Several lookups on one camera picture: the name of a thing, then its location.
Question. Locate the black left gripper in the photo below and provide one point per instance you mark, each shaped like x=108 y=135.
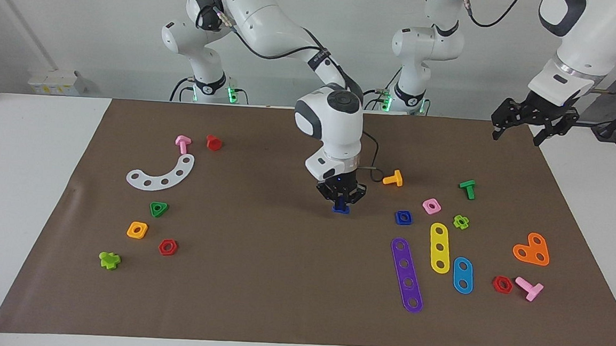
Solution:
x=541 y=112

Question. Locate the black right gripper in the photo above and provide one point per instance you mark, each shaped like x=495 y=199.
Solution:
x=339 y=186

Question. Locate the blue triangle-head screw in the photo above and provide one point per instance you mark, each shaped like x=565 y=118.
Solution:
x=340 y=210

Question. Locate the blue square nut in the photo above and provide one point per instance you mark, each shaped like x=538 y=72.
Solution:
x=397 y=221

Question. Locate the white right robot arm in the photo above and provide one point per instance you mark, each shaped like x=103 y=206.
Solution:
x=274 y=21

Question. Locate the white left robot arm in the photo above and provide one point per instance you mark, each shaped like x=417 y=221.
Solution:
x=589 y=40

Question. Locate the orange plastic screw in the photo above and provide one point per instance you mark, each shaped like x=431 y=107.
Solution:
x=393 y=180

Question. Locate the green plastic screw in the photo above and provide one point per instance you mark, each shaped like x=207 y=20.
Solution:
x=468 y=186

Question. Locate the pink square nut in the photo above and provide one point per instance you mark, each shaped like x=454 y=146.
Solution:
x=436 y=210

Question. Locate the lime cross-shaped nut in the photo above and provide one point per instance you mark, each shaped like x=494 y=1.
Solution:
x=456 y=223

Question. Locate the red plastic screw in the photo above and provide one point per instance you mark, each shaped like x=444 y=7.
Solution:
x=213 y=142

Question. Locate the red hexagonal nut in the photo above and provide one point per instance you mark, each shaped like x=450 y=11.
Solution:
x=496 y=285
x=162 y=247

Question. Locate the pink plastic screw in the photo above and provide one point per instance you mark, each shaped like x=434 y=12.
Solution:
x=182 y=144
x=531 y=290

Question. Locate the green triangular nut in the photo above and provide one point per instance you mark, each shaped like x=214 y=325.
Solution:
x=154 y=213

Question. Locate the orange square nut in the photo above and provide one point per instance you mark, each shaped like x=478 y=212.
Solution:
x=131 y=234

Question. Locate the lime cross-head screw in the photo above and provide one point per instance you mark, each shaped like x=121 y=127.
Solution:
x=109 y=261

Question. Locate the purple four-hole strip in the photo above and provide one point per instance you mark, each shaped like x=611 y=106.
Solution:
x=406 y=273

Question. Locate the yellow three-hole strip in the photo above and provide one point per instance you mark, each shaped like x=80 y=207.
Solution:
x=438 y=239

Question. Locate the brown table mat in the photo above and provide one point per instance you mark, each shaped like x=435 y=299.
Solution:
x=279 y=289

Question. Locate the orange three-hole angle plate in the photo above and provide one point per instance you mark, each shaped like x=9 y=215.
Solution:
x=530 y=250

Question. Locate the blue two-hole strip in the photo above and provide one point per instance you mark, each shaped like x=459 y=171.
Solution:
x=462 y=275

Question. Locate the white curved five-hole strip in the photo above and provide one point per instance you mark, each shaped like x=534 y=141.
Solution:
x=173 y=178

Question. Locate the white box with yellow labels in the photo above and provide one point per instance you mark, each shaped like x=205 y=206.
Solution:
x=57 y=83

